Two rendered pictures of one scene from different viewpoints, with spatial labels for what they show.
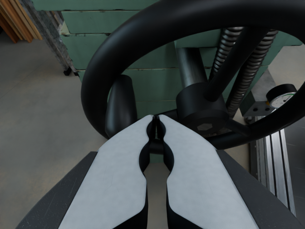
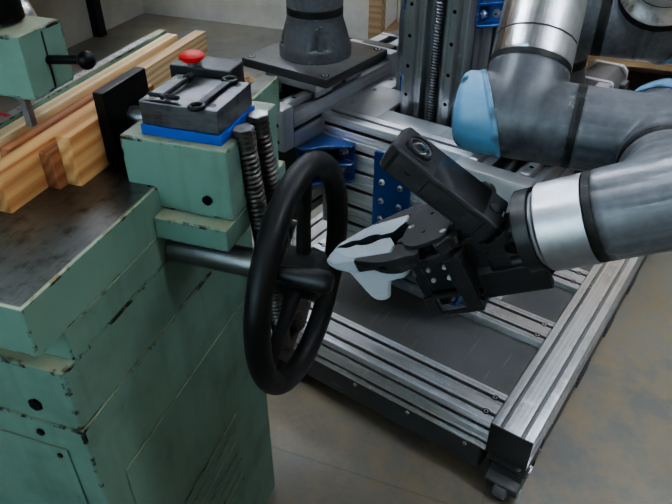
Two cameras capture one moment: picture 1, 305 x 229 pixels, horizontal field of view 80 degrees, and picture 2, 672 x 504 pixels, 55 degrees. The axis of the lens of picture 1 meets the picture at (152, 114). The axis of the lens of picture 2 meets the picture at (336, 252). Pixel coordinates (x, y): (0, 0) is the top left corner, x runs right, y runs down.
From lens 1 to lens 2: 0.57 m
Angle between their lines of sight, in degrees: 48
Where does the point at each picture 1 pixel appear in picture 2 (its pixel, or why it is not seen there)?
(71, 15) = (75, 328)
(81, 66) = (89, 413)
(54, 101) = not seen: outside the picture
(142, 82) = (160, 367)
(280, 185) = (388, 354)
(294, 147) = (340, 305)
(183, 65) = (244, 261)
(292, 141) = not seen: hidden behind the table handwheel
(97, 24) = (101, 316)
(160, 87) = (180, 355)
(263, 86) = not seen: hidden behind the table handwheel
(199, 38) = (239, 227)
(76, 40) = (82, 364)
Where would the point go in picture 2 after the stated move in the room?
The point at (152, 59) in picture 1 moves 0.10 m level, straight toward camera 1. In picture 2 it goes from (160, 315) to (229, 336)
